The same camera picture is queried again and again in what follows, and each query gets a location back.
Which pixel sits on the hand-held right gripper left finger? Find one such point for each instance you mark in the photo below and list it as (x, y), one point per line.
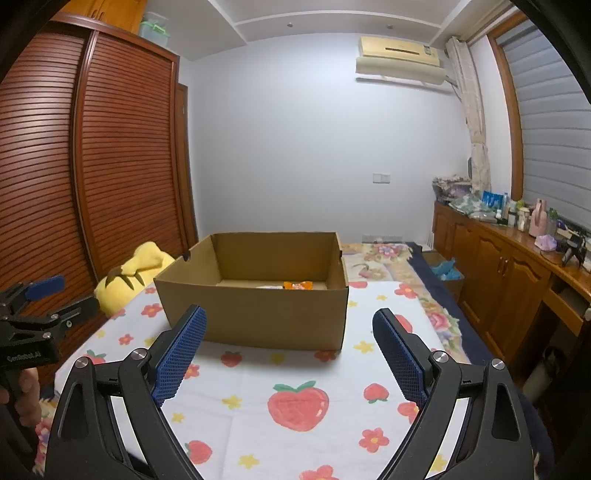
(182, 350)

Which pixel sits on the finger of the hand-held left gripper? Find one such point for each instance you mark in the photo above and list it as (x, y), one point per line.
(78, 311)
(46, 286)

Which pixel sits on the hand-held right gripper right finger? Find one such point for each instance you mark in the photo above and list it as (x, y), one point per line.
(401, 355)

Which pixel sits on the brown cardboard box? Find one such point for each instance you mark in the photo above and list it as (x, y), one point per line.
(258, 318)

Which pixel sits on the long orange snack packet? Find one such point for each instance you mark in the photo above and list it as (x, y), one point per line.
(298, 285)

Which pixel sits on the person's left hand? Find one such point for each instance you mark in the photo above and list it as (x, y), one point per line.
(28, 397)

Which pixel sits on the yellow plush toy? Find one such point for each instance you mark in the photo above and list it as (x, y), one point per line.
(124, 288)

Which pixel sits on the white fruit-print tablecloth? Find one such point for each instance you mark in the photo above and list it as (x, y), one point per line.
(258, 374)

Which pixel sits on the small box with teal cloth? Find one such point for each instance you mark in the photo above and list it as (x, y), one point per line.
(445, 274)

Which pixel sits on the wooden sideboard cabinet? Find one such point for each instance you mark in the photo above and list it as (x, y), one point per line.
(498, 277)

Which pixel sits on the silver cylinder flask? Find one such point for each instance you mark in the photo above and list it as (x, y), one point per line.
(545, 374)

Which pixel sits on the wooden louvered wardrobe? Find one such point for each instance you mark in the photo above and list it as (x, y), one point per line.
(124, 161)

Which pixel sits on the folded green cloth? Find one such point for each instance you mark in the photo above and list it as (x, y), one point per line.
(468, 205)

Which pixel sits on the stack of folded clothes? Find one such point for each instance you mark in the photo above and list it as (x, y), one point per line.
(452, 187)

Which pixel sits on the blue printed box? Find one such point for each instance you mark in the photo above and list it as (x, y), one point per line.
(494, 201)

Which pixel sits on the small purple object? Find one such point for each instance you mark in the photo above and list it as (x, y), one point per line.
(547, 243)

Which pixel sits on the black tripod stand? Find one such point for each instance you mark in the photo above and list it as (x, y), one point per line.
(573, 247)

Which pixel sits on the patterned beige curtain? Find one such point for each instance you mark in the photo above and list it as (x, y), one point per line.
(475, 129)

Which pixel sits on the grey window blind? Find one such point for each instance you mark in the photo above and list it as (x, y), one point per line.
(554, 129)

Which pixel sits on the green-lid plastic box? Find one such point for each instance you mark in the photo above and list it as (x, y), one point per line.
(154, 30)

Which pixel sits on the white wall switch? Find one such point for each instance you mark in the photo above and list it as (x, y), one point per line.
(381, 178)

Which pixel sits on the wooden window frame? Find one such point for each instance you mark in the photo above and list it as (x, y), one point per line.
(508, 115)

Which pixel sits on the beige wall air conditioner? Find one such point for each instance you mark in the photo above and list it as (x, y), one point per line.
(401, 60)

